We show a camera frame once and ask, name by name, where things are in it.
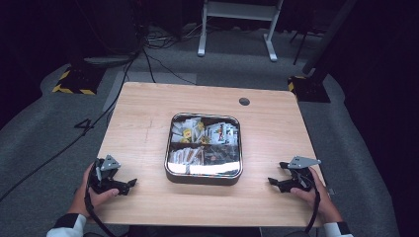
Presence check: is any white metal stand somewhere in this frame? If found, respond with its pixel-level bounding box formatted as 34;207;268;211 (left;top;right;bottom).
197;0;285;63

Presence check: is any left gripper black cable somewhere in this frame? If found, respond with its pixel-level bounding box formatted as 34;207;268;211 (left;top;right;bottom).
83;166;117;237

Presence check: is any person's left hand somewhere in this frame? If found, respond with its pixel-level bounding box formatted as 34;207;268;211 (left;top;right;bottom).
67;162;121;218

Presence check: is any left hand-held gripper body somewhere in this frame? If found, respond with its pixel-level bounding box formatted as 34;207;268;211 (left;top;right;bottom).
88;154;126;196

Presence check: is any long black floor cable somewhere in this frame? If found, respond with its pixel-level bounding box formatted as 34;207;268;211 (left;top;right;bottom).
0;52;140;202

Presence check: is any person's right hand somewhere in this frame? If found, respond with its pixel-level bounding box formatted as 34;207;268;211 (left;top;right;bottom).
290;167;344;225

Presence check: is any dark brown compartment box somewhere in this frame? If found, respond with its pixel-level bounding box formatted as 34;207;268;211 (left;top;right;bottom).
163;113;244;187

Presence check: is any thin black floor cable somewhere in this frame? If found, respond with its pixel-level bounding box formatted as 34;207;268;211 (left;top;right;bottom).
141;48;198;86

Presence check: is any pile of red label packets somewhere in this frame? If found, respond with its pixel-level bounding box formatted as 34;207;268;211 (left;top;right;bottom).
205;121;239;146

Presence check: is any pile of white yellow sachets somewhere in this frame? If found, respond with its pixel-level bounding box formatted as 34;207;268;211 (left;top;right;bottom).
171;118;206;145

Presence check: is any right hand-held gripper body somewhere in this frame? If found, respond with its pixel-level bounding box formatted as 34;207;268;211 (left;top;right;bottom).
283;155;322;194

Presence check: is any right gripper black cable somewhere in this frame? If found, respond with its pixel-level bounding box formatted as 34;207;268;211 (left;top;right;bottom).
304;174;322;235

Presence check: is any pile of white brown sticks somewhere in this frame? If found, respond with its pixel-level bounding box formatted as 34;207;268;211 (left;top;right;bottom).
168;146;205;166

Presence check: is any clear plastic box lid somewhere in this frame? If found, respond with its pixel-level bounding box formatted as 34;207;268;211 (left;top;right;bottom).
164;113;244;178

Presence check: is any pile of dark packets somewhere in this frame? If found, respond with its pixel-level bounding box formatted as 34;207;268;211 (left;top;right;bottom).
204;144;240;166

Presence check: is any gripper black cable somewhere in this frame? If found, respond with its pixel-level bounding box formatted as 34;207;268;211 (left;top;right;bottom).
304;174;322;235
83;166;117;237

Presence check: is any bundle of floor cables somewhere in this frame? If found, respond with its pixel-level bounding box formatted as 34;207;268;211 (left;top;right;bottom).
144;22;207;50

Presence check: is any black yellow striped base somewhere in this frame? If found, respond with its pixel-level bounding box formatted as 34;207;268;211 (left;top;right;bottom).
51;66;107;96
287;75;332;104

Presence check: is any black tripod stand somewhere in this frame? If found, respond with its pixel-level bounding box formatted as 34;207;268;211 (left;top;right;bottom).
289;28;319;66

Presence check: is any black slanted pole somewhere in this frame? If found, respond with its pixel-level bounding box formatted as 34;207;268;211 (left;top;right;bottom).
300;0;359;75

